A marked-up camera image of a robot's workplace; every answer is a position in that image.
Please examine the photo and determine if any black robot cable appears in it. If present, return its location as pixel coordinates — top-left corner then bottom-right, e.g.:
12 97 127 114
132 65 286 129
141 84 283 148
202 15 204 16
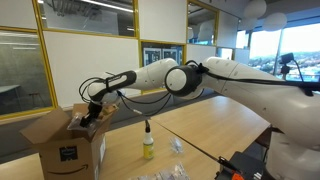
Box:
78 59 320 118

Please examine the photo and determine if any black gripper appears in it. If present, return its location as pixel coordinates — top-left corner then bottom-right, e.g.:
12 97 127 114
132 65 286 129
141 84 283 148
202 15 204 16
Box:
79 102 103 128

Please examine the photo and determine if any wrist camera on wooden mount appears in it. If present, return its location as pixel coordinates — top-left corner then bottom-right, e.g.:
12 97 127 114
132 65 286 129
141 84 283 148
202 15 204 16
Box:
101 103 119 116

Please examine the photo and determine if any yellow spray bottle black nozzle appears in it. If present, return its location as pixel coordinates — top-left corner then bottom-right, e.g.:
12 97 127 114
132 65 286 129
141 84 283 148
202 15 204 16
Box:
142 119 155 160

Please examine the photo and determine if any white framed poster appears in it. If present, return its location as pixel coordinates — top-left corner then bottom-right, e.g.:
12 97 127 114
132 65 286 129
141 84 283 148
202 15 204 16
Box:
143 47 163 68
162 48 180 63

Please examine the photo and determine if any brown cardboard shipping box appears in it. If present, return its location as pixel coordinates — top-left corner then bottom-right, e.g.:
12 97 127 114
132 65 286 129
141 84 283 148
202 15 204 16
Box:
19 103 119 180

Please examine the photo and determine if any black box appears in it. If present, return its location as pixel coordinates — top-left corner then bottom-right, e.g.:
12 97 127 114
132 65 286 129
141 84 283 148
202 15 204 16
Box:
229 151 266 180

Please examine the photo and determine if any grey upholstered bench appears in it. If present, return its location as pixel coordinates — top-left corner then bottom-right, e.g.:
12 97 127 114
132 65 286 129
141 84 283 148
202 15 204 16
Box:
0 87 218 164

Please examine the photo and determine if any small clear plastic bag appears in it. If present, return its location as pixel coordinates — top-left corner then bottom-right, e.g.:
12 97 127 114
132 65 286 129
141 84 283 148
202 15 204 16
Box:
168 136 184 154

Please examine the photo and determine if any wooden stool behind glass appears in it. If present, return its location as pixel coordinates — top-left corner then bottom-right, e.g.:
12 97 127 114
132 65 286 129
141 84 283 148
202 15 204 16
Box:
29 92 44 109

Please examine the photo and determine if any white table behind glass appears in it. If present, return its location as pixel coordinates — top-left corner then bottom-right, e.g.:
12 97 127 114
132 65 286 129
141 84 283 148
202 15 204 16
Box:
0 84 22 114

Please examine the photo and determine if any black and orange clamp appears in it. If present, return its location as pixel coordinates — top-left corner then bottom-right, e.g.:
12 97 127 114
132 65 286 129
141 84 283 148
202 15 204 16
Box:
214 155 246 180

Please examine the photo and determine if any white round pendant lamp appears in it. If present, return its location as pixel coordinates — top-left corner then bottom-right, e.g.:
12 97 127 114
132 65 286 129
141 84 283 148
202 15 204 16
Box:
243 0 268 19
262 12 288 32

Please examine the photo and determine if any black camera on stand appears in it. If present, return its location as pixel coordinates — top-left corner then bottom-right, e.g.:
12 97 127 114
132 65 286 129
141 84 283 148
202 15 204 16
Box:
279 52 304 82

